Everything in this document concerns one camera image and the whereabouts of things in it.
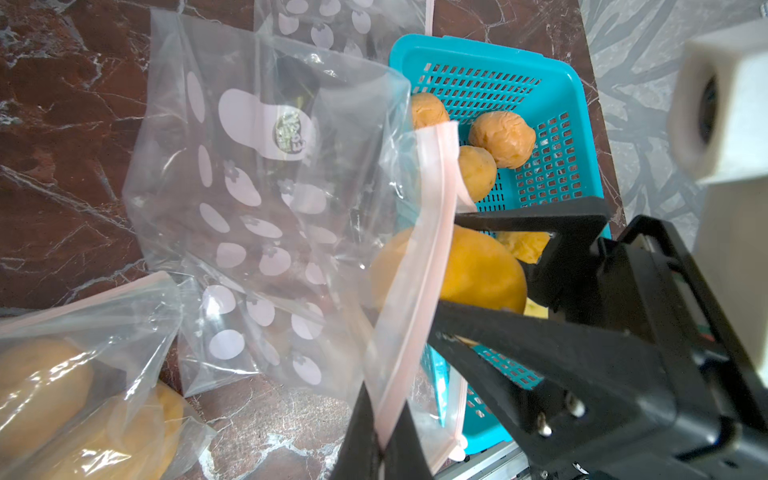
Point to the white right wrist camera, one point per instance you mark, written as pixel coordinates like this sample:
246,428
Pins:
717,131

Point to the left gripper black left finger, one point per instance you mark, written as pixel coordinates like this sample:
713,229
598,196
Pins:
359,457

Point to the teal plastic basket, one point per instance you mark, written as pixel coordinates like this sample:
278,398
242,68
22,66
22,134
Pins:
471,78

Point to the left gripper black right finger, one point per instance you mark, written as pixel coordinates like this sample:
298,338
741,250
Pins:
403,458

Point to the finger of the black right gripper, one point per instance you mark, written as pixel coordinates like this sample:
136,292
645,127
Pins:
552,241

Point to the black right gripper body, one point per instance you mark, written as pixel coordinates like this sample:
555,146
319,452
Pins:
647,284

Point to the clear dotted zipper bag front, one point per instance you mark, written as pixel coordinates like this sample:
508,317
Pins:
127,331

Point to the clear dotted zipper bag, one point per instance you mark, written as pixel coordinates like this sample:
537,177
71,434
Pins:
273,172
363,28
127,331

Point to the clear dotted zipper bag back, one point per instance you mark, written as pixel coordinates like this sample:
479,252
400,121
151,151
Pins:
363,28

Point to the orange potato in basket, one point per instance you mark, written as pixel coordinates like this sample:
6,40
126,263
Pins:
427,110

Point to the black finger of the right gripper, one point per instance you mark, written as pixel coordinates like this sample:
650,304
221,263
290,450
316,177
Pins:
598,386

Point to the yellow orange potato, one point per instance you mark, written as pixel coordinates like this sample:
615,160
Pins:
480,272

